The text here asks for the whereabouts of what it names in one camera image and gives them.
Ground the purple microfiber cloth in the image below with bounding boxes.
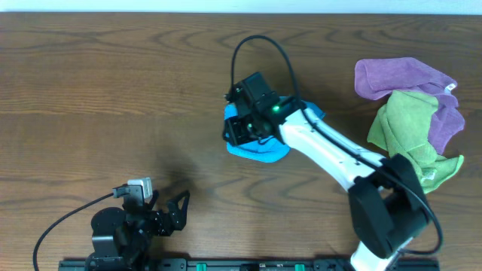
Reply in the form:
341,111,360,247
355,57,465,154

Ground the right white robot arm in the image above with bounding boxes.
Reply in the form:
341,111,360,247
223,72,432,270

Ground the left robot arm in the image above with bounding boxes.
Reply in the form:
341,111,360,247
84,184,190,270

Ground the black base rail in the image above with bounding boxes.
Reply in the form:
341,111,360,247
58,257,440,271

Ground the green microfiber cloth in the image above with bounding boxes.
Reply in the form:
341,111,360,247
367,90,465,193

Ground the blue microfiber cloth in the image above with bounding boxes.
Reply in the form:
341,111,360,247
224,101,325,163

